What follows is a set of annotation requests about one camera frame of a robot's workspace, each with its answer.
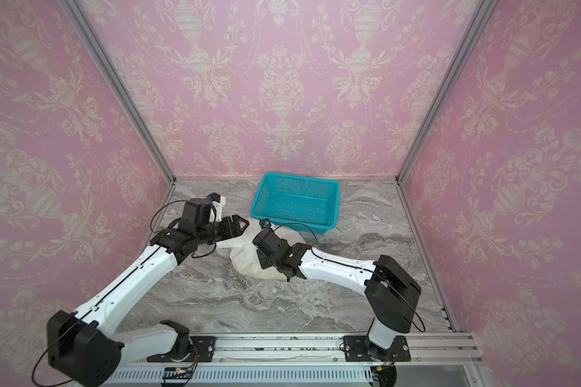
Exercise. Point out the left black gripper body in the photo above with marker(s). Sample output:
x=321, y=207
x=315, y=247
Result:
x=216, y=231

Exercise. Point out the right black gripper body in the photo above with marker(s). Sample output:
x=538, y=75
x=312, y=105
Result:
x=265, y=264

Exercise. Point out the white plastic bag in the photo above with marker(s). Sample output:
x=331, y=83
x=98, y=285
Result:
x=244, y=257

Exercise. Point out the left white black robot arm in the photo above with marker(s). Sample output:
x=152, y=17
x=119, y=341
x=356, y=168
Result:
x=84, y=344

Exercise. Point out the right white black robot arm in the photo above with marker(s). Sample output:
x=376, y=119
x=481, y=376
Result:
x=392, y=293

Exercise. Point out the teal plastic basket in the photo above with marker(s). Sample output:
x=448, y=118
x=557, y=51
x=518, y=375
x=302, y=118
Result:
x=302, y=203

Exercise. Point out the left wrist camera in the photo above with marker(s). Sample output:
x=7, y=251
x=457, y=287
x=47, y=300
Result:
x=216, y=202

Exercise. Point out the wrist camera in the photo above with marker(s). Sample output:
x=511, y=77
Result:
x=216, y=202
x=265, y=224

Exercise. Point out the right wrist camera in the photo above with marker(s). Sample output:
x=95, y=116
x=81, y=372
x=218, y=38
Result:
x=265, y=224

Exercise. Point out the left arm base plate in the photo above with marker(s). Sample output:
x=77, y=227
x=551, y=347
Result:
x=202, y=348

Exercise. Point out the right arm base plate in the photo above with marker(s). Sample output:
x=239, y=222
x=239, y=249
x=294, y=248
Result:
x=358, y=348

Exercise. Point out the aluminium front rail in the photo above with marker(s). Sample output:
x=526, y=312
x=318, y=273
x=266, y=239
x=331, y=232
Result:
x=314, y=359

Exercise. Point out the left aluminium corner post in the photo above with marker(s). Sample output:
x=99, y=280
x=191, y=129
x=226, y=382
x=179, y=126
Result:
x=76, y=15

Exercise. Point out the aluminium corner post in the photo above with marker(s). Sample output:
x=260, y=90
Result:
x=76, y=15
x=479, y=19

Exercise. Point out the right aluminium corner post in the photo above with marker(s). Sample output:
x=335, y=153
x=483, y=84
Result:
x=479, y=19

